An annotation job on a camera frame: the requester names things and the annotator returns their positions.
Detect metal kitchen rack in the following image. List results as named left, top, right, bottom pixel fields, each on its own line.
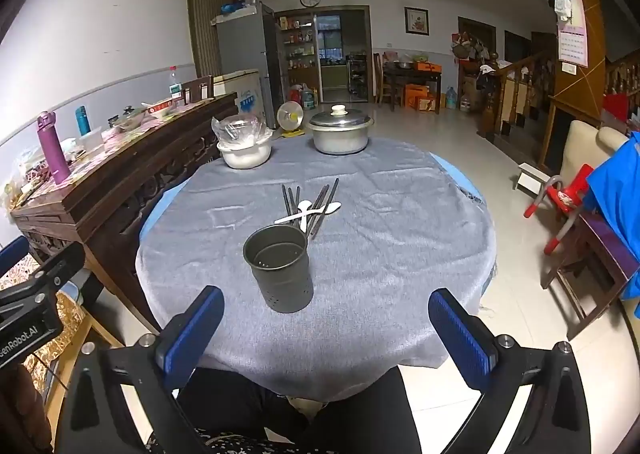
left=346, top=54, right=371, bottom=100

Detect dark metal utensil holder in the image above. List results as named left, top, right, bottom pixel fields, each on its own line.
left=243, top=225, right=315, bottom=313

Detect white plastic container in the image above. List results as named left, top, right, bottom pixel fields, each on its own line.
left=77, top=128, right=106, bottom=153

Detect chair with patterned cushion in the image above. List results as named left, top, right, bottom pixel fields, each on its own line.
left=0, top=254, right=123, bottom=454

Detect aluminium pot lid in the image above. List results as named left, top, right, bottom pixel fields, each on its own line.
left=306, top=104, right=375, bottom=131

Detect clear plastic bag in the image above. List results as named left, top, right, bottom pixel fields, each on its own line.
left=211, top=114, right=274, bottom=149

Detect aluminium pot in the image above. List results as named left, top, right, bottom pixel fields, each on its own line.
left=306, top=116, right=375, bottom=155

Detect beige sofa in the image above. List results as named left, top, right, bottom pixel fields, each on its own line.
left=555, top=120, right=633, bottom=195

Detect blue cloth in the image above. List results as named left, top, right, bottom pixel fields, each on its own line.
left=585, top=131, right=640, bottom=319

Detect dark wooden stool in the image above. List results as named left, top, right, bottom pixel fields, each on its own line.
left=541, top=211, right=640, bottom=341

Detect glass bowl with lid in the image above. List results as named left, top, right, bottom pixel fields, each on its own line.
left=109, top=106, right=147, bottom=132

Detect pile of dark chopsticks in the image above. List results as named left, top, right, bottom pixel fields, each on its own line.
left=281, top=178, right=341, bottom=241

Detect clear plastic water bottle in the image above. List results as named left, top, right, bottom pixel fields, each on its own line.
left=168, top=66, right=182, bottom=109

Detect purple drinking bottle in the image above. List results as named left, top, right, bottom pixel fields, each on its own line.
left=36, top=110, right=71, bottom=185

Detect white ceramic pot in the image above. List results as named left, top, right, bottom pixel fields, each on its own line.
left=216, top=138, right=273, bottom=170

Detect red packet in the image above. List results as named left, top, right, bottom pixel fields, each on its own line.
left=523, top=164, right=596, bottom=255

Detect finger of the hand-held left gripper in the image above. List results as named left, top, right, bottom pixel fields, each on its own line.
left=0, top=235, right=31, bottom=277
left=29, top=241, right=87, bottom=293

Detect small white step stool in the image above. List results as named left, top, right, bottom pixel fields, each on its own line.
left=515, top=163, right=553, bottom=195

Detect brown curtain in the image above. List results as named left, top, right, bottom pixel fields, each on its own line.
left=186, top=0, right=239, bottom=79

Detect framed wall picture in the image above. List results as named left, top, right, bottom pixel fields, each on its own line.
left=404, top=7, right=430, bottom=36

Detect person's black trousers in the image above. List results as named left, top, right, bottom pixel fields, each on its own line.
left=145, top=366, right=424, bottom=454

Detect wooden shelf cabinet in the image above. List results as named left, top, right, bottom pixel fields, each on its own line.
left=274, top=8, right=321, bottom=105

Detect wall calendar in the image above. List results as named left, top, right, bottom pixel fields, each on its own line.
left=553, top=0, right=590, bottom=67

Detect blue table cover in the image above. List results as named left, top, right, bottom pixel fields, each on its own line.
left=138, top=156, right=486, bottom=245

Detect dark wooden side table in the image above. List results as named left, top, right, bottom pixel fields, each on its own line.
left=384, top=61, right=443, bottom=113

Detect small white fan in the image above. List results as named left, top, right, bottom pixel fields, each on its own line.
left=276, top=101, right=307, bottom=138

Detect carved wooden sideboard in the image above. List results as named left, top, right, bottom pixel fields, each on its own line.
left=10, top=92, right=239, bottom=332

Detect wooden stair railing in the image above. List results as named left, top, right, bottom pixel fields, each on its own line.
left=477, top=51, right=558, bottom=145

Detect wooden dining chair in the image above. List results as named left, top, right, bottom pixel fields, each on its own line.
left=372, top=52, right=405, bottom=108

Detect grey refrigerator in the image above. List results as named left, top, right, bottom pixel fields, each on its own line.
left=215, top=2, right=282, bottom=131

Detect wooden chair back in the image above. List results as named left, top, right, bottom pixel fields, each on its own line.
left=181, top=75, right=215, bottom=103

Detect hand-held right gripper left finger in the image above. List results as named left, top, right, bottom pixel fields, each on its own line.
left=55, top=285, right=226, bottom=454

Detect grey tablecloth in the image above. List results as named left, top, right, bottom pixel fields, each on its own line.
left=135, top=136, right=498, bottom=402

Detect orange cardboard box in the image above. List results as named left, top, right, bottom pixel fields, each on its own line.
left=404, top=84, right=437, bottom=113

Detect black cable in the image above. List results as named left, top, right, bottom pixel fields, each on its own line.
left=36, top=353, right=70, bottom=391

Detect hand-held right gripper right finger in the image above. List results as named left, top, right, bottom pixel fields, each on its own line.
left=428, top=288, right=608, bottom=454

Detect white chest freezer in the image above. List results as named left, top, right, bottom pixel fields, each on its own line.
left=212, top=70, right=266, bottom=131

